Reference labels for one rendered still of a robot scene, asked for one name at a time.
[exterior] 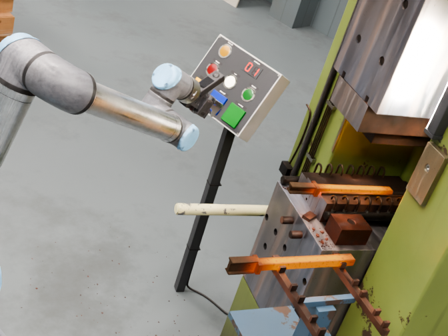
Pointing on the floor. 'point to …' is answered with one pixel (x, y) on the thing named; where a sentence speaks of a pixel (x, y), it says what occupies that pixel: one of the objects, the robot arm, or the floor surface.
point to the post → (204, 203)
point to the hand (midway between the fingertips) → (221, 105)
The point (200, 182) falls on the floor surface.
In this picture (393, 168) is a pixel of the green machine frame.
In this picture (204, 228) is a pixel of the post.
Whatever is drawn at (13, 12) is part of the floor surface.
